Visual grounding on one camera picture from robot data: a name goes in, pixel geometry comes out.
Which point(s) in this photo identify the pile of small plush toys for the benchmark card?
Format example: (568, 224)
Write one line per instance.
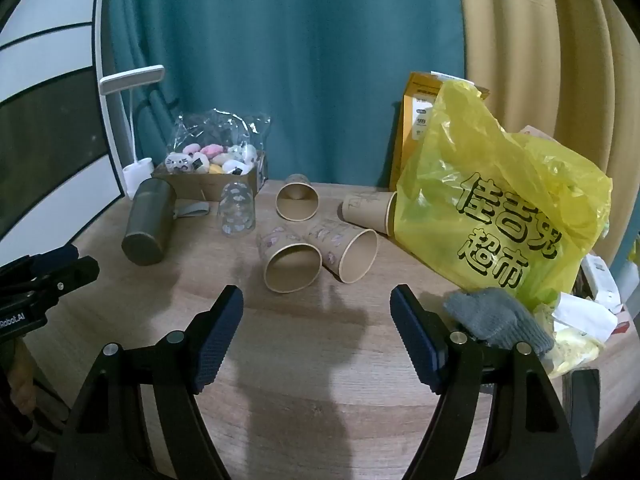
(210, 157)

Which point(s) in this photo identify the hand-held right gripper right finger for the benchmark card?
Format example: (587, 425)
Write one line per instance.
(414, 337)

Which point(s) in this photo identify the clear plastic wrap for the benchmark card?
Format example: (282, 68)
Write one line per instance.
(220, 127)

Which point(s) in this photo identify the person's left hand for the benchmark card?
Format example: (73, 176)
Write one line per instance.
(22, 377)

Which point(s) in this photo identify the white desk lamp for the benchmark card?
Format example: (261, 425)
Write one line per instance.
(131, 77)

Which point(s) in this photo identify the grey knitted glove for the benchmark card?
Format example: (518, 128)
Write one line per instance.
(495, 317)

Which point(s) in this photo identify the white printed carton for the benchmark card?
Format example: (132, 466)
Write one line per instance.
(602, 280)

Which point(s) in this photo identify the teal curtain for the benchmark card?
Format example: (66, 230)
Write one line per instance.
(300, 60)

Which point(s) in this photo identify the white framed dark panel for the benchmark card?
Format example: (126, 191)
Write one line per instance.
(45, 125)

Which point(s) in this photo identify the olive green thermos bottle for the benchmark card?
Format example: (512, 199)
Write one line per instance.
(147, 220)

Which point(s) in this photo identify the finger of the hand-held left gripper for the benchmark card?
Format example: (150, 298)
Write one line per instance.
(55, 253)
(72, 272)

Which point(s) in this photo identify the white paper sheet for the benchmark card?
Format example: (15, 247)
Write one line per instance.
(582, 317)

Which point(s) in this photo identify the orange cardboard box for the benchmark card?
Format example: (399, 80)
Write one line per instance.
(412, 125)

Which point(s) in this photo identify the pale yellow plastic bag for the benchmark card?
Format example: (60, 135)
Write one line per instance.
(575, 352)

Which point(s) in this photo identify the brown paper cup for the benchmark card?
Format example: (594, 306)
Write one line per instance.
(287, 267)
(297, 200)
(345, 247)
(367, 210)

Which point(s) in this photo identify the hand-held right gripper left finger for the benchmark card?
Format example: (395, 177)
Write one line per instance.
(219, 337)

